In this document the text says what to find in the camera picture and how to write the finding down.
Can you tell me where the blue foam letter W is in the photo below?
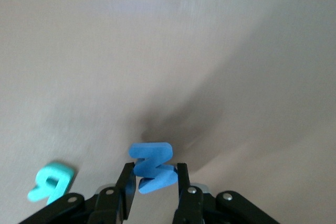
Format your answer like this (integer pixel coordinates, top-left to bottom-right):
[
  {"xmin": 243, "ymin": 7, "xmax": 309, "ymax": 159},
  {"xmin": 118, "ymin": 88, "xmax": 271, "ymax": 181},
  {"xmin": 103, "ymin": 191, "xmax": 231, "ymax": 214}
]
[{"xmin": 128, "ymin": 142, "xmax": 175, "ymax": 195}]

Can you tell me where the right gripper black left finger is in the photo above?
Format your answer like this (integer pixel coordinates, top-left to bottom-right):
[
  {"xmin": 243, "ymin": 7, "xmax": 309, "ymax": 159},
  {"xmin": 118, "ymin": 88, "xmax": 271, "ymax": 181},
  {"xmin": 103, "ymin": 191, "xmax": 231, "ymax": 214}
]
[{"xmin": 18, "ymin": 162, "xmax": 137, "ymax": 224}]

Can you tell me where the teal foam letter R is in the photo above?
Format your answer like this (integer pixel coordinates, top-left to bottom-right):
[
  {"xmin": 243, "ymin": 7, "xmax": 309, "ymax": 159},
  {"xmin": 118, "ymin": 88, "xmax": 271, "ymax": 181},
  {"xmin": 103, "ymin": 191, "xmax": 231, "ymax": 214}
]
[{"xmin": 27, "ymin": 162, "xmax": 76, "ymax": 205}]

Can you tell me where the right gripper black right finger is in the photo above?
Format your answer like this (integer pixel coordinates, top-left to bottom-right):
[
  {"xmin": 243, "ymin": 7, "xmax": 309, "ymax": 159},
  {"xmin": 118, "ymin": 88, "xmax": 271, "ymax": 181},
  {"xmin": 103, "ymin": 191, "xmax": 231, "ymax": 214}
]
[{"xmin": 173, "ymin": 163, "xmax": 280, "ymax": 224}]

